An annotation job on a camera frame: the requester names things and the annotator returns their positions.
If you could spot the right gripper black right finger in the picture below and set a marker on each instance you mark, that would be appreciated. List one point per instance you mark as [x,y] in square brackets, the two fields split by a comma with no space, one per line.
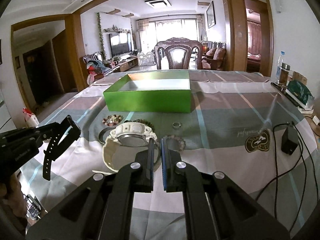
[214,206]

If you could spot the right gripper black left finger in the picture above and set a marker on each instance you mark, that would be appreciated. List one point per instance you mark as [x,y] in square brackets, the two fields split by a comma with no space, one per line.
[101,207]

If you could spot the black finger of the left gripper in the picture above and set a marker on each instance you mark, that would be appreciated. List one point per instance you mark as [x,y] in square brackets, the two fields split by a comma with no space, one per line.
[69,128]

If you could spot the black wrist watch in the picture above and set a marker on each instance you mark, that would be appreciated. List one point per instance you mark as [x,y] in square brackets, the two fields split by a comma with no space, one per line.
[57,146]

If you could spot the white wrist watch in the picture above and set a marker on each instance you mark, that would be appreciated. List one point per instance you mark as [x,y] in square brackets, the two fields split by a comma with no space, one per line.
[128,134]

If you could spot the person's left hand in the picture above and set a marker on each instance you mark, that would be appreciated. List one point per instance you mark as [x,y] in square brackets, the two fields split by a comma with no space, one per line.
[12,192]

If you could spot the red white paper bag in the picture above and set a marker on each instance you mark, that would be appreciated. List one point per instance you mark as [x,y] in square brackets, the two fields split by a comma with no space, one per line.
[30,118]

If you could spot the chair with clothes pile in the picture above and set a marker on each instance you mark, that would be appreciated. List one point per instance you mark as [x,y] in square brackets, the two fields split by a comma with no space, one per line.
[97,68]

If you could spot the wooden tv cabinet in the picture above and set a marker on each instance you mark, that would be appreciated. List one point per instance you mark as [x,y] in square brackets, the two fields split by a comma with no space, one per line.
[125,65]

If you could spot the green ivy garland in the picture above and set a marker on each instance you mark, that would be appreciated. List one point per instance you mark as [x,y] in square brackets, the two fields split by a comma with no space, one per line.
[101,38]

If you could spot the plaid bed sheet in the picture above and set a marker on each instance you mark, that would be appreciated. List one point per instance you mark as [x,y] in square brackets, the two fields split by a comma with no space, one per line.
[235,126]

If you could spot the black power adapter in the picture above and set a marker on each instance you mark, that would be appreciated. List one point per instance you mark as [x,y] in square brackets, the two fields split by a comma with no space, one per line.
[289,140]

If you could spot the flat screen television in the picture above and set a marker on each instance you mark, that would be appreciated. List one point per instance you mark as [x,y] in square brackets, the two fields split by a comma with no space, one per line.
[120,43]

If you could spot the green cardboard box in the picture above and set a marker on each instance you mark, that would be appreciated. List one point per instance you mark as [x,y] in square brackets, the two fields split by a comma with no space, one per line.
[165,91]

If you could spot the white baby fence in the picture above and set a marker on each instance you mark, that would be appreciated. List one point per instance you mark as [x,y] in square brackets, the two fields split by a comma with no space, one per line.
[147,59]

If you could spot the carved wooden dining chair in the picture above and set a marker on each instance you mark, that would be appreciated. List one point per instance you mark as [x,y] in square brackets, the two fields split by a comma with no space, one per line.
[178,52]

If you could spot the green tissue box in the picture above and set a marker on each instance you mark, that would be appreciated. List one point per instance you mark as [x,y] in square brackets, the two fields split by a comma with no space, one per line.
[301,94]

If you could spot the ceiling light fixture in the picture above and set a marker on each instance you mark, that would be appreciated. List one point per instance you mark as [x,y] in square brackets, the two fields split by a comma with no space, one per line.
[158,3]

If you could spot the glass jar with lid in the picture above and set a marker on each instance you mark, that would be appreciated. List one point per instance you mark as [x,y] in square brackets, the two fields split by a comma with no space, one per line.
[284,72]

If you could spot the plastic water bottle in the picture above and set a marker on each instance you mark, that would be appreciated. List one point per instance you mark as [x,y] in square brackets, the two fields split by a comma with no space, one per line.
[279,64]

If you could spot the framed wall picture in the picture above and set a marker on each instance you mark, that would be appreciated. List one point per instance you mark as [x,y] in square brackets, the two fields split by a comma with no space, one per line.
[210,13]

